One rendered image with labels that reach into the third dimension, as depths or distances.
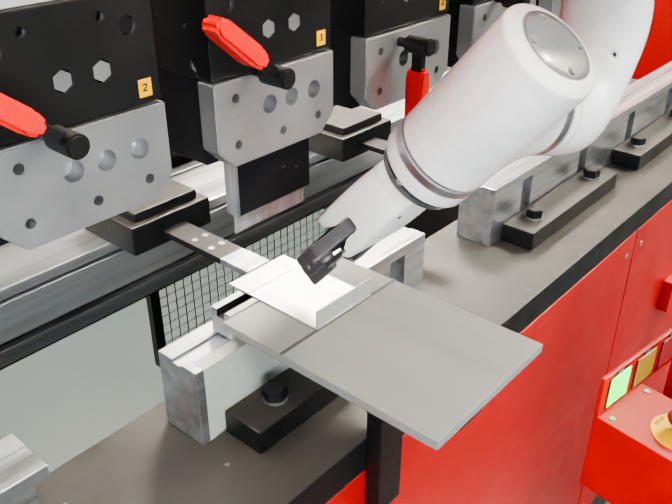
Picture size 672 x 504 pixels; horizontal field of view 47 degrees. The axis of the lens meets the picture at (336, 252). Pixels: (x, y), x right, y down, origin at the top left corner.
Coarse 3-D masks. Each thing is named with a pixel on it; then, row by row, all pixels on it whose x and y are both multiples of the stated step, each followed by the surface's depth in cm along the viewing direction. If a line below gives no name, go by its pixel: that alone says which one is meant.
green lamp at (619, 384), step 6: (630, 366) 99; (624, 372) 98; (630, 372) 100; (618, 378) 98; (624, 378) 99; (612, 384) 97; (618, 384) 98; (624, 384) 100; (612, 390) 98; (618, 390) 99; (624, 390) 101; (612, 396) 99; (618, 396) 100; (612, 402) 99
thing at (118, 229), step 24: (168, 192) 97; (192, 192) 98; (120, 216) 94; (144, 216) 93; (168, 216) 95; (192, 216) 98; (120, 240) 94; (144, 240) 93; (168, 240) 96; (192, 240) 92; (216, 240) 92; (240, 264) 88; (264, 264) 88
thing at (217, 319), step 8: (336, 248) 93; (232, 296) 83; (240, 296) 83; (248, 296) 84; (216, 304) 81; (224, 304) 81; (232, 304) 82; (240, 304) 81; (216, 312) 81; (224, 312) 82; (216, 320) 81; (224, 320) 80; (216, 328) 82
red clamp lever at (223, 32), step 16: (208, 16) 59; (208, 32) 59; (224, 32) 58; (240, 32) 59; (224, 48) 60; (240, 48) 60; (256, 48) 61; (256, 64) 62; (272, 64) 64; (272, 80) 65; (288, 80) 64
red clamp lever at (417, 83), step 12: (408, 36) 80; (420, 36) 79; (408, 48) 80; (420, 48) 79; (432, 48) 79; (420, 60) 80; (408, 72) 81; (420, 72) 80; (408, 84) 81; (420, 84) 81; (408, 96) 82; (420, 96) 81; (408, 108) 82
